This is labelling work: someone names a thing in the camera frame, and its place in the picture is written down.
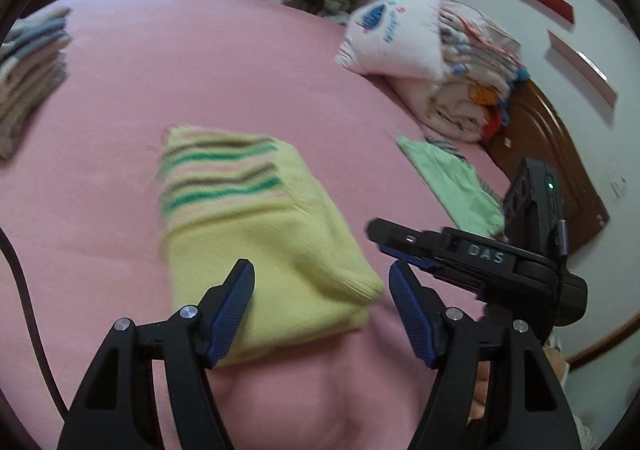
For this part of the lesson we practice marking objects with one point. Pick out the grey striped cloth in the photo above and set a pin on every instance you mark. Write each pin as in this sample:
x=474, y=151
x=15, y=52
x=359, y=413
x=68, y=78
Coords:
x=442, y=146

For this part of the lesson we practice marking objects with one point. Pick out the light green garment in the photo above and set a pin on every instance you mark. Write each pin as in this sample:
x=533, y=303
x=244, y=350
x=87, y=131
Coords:
x=455, y=180

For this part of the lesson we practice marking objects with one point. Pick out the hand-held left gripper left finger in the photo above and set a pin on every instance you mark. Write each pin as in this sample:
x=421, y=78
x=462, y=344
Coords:
x=231, y=315

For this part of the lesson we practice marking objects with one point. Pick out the white wall socket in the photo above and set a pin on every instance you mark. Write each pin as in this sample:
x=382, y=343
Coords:
x=619, y=187

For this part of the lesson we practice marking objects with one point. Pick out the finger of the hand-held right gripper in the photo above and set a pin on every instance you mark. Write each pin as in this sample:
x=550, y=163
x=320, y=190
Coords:
x=400, y=237

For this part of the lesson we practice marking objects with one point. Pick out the stack of folded clothes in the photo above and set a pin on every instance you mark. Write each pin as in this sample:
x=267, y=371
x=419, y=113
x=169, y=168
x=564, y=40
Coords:
x=30, y=75

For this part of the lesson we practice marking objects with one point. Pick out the pink bed sheet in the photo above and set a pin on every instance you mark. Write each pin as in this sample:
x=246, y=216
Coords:
x=125, y=130

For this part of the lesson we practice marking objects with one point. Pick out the brown wooden headboard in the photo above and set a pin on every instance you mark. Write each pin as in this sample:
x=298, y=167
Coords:
x=550, y=140

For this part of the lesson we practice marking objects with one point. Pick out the white wall shelf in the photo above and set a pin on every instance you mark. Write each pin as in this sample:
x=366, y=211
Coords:
x=609, y=0

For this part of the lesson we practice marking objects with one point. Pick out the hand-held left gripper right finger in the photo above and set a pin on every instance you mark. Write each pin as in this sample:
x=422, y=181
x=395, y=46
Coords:
x=411, y=315

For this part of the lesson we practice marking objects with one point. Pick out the pink wall shelf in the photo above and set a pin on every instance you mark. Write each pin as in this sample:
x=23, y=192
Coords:
x=582, y=67

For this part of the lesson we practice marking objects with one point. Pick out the folded printed quilt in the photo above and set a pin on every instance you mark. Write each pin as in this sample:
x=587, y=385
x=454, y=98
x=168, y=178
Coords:
x=475, y=80

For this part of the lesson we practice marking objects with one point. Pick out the yellow striped knitted sweater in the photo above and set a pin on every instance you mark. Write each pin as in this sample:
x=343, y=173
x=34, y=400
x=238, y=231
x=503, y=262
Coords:
x=280, y=240

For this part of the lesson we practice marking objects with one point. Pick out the person's right hand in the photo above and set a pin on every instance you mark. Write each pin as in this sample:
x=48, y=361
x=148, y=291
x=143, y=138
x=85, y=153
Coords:
x=481, y=390

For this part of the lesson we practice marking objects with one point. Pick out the wooden bed rail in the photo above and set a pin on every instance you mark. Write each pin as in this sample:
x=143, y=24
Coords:
x=607, y=342

